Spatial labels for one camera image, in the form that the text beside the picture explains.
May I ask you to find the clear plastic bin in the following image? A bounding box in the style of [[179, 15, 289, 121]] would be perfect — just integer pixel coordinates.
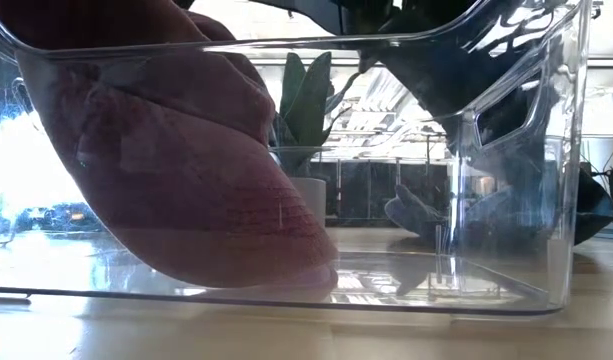
[[0, 0, 593, 317]]

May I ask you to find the blue denim baseball cap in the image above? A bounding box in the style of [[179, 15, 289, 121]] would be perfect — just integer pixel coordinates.
[[358, 37, 613, 247]]

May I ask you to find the maroon baseball cap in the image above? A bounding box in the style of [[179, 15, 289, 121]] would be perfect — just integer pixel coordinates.
[[0, 0, 340, 291]]

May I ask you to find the potted plant white pot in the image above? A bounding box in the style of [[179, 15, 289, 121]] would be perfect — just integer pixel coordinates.
[[273, 51, 362, 229]]

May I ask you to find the black storage cabinet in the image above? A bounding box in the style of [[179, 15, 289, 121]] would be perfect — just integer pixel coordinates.
[[315, 159, 452, 221]]

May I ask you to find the black monitor stand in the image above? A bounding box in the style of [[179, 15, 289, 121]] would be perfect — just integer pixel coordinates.
[[588, 167, 613, 211]]

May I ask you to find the parked dark car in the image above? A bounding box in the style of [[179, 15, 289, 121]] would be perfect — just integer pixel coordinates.
[[15, 202, 105, 234]]

